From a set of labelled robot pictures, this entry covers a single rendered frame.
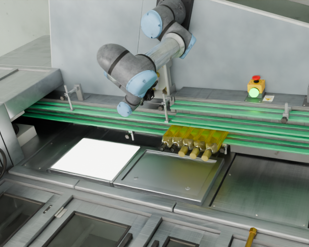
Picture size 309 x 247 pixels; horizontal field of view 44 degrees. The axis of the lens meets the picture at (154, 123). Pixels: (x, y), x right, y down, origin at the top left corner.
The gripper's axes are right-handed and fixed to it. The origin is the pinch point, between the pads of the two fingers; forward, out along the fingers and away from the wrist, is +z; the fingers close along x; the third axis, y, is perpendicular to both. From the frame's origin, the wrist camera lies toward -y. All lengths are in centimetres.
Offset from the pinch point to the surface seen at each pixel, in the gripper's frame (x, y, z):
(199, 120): 30.8, 15.4, -13.9
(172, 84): 9.4, 4.4, 2.7
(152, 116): 1.9, 18.5, -11.4
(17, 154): -71, 34, -47
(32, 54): -115, 3, 27
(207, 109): 35.5, 7.9, -14.1
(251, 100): 55, 5, -5
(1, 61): -132, 3, 12
